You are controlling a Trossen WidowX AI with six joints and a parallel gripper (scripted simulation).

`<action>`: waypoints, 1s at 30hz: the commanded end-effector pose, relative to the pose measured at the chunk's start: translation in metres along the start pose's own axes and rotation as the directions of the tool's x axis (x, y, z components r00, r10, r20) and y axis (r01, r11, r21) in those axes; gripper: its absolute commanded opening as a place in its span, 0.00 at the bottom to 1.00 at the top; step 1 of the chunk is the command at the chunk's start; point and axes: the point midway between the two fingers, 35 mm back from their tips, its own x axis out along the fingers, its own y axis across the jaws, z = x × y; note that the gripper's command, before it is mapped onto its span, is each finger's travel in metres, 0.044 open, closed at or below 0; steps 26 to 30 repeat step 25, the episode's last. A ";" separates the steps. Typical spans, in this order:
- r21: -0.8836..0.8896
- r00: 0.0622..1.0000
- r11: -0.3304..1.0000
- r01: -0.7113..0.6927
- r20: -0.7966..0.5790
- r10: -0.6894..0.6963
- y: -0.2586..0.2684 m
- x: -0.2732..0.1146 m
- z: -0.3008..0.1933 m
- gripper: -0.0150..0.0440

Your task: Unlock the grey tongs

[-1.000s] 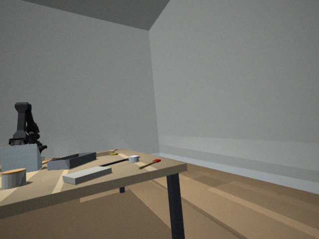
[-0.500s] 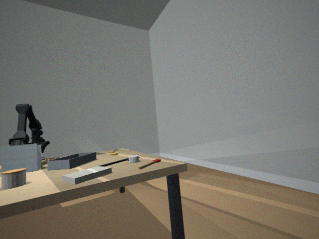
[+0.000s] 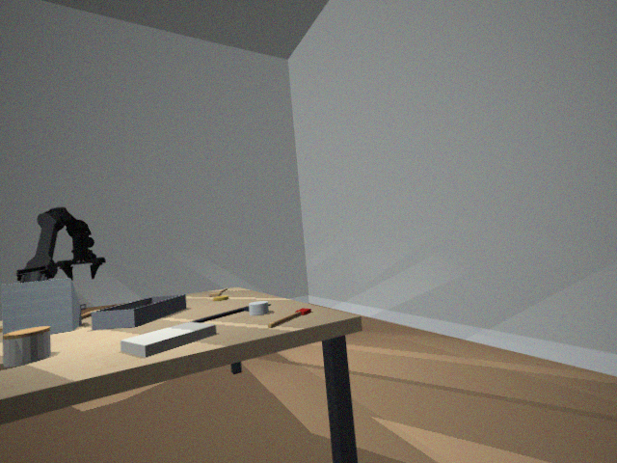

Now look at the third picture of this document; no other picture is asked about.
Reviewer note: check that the light grey cylinder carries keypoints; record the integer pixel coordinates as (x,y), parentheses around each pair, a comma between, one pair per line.
(259,307)

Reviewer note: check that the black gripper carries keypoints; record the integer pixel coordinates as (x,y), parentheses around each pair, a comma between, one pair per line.
(81,254)

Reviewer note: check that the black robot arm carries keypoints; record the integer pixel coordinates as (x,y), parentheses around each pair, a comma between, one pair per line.
(42,267)

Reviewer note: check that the light wooden board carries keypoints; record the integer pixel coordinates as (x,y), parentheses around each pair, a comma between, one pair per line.
(86,312)

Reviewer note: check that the grey canister with tan lid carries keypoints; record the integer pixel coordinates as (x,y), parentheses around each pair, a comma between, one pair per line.
(26,346)

